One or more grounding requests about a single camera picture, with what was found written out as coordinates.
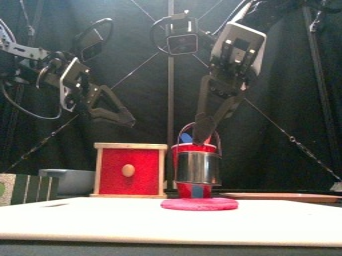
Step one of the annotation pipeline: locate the pink dough disc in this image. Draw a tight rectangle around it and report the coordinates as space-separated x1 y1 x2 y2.
159 197 241 212

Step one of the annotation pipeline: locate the vertical metal frame pole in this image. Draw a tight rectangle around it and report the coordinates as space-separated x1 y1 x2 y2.
166 0 177 191

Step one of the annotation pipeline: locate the wooden drawer box red front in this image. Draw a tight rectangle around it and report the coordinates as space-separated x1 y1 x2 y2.
90 142 170 199

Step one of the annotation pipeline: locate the red toy bucket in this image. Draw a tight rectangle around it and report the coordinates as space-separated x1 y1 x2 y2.
170 121 224 200

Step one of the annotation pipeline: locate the blue tool in bucket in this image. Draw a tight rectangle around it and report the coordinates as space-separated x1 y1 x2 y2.
179 132 196 144

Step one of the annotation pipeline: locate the green striped box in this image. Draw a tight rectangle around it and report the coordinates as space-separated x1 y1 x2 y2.
0 172 61 207

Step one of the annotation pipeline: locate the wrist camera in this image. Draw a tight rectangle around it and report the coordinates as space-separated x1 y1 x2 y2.
71 17 115 63
149 11 201 57

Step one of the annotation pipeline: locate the dark side frame pole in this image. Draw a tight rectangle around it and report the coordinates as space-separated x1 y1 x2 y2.
301 4 342 168

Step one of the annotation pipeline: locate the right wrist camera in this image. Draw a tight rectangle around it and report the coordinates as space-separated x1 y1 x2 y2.
149 11 201 57

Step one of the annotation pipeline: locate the shiny metal cylinder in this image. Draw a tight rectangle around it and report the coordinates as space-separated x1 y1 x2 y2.
174 150 224 187

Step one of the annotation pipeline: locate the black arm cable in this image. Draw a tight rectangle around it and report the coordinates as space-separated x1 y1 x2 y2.
0 81 65 121

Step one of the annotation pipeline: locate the flat wooden tray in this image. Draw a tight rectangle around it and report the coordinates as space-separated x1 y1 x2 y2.
220 191 342 204

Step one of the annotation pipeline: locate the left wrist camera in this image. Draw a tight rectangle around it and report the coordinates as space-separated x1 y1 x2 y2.
71 17 115 63

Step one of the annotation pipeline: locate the white cutting board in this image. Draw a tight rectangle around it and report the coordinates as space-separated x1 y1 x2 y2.
0 196 342 248

